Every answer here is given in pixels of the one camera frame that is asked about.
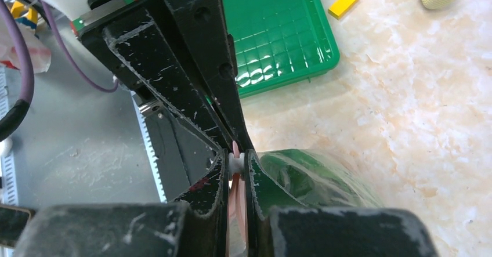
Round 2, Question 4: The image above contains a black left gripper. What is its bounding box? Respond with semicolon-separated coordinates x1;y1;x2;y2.
77;0;254;151

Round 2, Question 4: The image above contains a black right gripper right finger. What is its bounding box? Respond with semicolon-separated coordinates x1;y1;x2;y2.
244;150;438;256

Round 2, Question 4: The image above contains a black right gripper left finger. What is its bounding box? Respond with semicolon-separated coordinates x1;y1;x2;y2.
15;150;229;256

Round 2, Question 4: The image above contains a clear zip top bag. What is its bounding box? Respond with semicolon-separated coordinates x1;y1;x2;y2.
226;140;385;257

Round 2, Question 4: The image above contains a green bok choy vegetable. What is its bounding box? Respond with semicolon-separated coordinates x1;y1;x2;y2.
259;149;383;208

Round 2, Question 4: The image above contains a green plastic tray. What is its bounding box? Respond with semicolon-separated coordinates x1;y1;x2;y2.
222;0;340;98

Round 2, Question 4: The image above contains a white red crumpled paper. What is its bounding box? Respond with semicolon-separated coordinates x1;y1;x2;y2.
0;0;53;75

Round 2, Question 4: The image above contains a yellow block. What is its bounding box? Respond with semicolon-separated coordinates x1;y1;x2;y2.
328;0;358;20

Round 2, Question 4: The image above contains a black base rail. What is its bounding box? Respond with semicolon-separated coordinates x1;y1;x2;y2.
131;91;216;202

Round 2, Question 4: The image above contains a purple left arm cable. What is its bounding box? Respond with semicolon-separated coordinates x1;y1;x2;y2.
0;0;120;143

